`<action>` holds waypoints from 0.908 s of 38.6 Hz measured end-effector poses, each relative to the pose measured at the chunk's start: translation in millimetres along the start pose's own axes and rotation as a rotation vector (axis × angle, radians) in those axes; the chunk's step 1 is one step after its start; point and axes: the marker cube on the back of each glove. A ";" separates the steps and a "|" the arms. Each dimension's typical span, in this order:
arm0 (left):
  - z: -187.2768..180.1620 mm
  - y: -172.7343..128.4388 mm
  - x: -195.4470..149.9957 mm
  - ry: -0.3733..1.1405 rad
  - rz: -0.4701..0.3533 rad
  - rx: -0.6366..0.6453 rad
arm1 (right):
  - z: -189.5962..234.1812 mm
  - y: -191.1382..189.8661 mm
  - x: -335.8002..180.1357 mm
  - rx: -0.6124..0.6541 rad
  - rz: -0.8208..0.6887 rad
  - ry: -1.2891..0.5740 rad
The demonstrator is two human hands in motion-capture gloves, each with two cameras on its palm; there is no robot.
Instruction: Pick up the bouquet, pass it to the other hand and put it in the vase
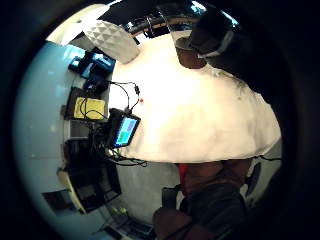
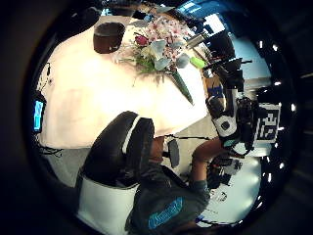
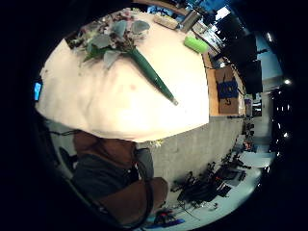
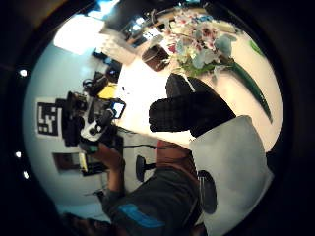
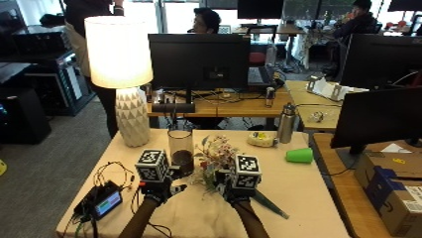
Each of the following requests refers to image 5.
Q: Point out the white marker cube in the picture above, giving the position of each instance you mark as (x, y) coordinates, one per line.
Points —
(247, 172)
(153, 165)

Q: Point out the person's left hand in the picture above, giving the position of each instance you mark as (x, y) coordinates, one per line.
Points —
(159, 189)

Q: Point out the green plastic cup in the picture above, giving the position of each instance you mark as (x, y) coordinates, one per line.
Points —
(300, 155)

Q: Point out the wooden desk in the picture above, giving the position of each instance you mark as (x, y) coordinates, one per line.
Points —
(247, 105)
(316, 109)

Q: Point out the black device with screen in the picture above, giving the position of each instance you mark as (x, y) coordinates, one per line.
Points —
(102, 202)

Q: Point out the left white marker cube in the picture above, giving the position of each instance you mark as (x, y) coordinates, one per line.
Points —
(153, 165)

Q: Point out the beige tablecloth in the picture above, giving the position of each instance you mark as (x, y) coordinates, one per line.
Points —
(272, 191)

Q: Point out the white tape roll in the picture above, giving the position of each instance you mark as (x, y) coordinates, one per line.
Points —
(262, 139)

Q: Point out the steel water bottle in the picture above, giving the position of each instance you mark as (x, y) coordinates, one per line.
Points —
(288, 123)

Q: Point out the right white marker cube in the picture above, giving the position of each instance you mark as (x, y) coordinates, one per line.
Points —
(247, 172)

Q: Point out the cardboard box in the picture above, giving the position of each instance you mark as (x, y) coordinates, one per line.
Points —
(392, 191)

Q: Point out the clear glass vase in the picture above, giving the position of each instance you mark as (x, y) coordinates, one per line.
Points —
(182, 152)

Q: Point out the white paper holder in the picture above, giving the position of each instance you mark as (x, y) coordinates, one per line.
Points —
(330, 87)

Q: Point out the black server cabinet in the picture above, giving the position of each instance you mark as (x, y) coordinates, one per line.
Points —
(49, 69)

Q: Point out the white table lamp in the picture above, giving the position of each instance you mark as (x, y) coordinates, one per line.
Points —
(119, 66)

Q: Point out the black laptop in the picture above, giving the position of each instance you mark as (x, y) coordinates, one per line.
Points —
(262, 76)

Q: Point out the black computer monitor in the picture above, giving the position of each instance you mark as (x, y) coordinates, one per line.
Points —
(381, 62)
(260, 8)
(199, 62)
(381, 119)

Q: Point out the flower bouquet with green stems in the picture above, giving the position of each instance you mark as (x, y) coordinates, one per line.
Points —
(216, 158)

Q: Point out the black computer tower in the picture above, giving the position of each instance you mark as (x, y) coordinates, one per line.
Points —
(25, 115)

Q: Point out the person's right hand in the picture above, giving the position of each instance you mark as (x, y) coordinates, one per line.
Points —
(231, 190)

